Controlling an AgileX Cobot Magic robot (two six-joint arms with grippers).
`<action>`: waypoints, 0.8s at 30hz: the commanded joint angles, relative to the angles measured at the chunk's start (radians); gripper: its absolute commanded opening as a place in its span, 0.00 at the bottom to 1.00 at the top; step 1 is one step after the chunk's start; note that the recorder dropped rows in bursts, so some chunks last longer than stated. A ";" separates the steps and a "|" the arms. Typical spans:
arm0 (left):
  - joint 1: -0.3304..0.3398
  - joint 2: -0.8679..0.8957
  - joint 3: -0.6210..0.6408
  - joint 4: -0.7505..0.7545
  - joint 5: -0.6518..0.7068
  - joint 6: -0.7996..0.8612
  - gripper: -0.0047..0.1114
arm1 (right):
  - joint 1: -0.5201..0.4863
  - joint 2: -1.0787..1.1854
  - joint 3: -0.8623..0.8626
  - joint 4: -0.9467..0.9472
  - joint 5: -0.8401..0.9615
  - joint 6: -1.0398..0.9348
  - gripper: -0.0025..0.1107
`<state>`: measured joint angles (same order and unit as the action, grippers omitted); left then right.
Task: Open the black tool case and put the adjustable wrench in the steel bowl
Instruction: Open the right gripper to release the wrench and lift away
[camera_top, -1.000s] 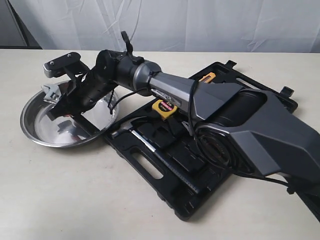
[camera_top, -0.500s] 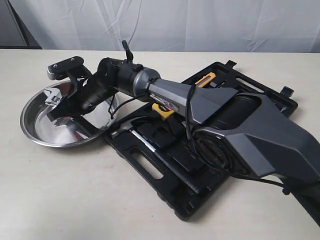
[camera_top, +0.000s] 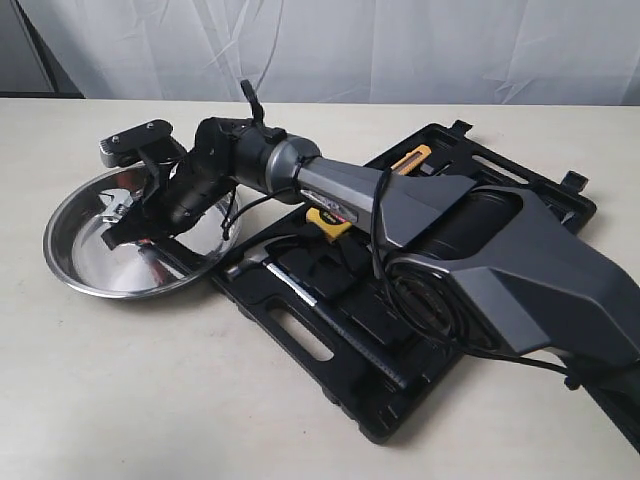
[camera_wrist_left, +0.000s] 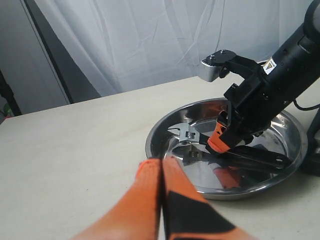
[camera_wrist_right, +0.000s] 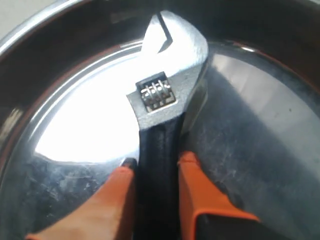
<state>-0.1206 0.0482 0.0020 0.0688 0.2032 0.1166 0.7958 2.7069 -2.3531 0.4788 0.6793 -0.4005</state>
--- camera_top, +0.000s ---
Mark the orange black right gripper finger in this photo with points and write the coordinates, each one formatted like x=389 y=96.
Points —
x=146 y=204

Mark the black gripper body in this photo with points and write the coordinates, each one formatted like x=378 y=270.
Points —
x=202 y=177

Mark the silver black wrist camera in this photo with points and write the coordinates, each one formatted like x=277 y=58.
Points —
x=151 y=140

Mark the yellow tape measure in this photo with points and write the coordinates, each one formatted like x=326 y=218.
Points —
x=332 y=226

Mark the black plastic tool case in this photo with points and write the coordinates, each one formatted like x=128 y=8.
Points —
x=392 y=313

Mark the claw hammer black handle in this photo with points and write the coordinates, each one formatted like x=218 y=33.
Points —
x=257 y=255

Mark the white backdrop curtain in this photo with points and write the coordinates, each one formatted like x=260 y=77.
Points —
x=414 y=52

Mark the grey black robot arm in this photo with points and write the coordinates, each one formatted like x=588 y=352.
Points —
x=487 y=269

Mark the round stainless steel pan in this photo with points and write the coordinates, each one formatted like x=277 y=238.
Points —
x=76 y=254

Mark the silver adjustable wrench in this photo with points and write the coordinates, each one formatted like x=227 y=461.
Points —
x=116 y=203

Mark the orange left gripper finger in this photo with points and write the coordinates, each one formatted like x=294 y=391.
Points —
x=131 y=227

